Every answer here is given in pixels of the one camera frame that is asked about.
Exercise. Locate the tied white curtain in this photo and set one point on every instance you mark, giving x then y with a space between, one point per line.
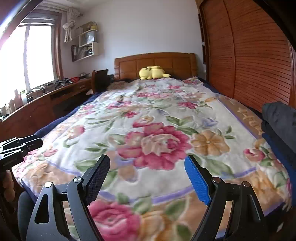
72 15

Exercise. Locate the left hand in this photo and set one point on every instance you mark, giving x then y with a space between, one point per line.
8 186

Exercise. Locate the stack of folded dark clothes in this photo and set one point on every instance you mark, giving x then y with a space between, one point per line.
278 125

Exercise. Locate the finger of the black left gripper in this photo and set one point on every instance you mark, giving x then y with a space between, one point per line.
30 138
29 146

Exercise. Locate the wooden desk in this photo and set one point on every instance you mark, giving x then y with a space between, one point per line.
40 112

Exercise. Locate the floral bed blanket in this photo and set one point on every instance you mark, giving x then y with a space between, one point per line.
147 128

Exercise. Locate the window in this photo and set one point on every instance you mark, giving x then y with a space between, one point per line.
27 60

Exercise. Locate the wooden bed headboard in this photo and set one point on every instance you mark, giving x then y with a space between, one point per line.
178 65

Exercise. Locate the wooden louvered wardrobe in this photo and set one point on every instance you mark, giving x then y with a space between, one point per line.
248 56

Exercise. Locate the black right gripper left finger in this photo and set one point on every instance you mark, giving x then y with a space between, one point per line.
48 221

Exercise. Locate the wooden chair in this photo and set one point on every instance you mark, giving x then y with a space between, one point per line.
100 80

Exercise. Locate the yellow plush toy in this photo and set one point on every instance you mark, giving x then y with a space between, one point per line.
152 72

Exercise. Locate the white wall shelf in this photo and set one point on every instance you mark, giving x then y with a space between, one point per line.
85 42

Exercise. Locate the red bowl on desk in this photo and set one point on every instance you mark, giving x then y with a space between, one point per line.
74 79

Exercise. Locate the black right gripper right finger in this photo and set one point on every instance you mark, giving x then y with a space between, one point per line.
233 211

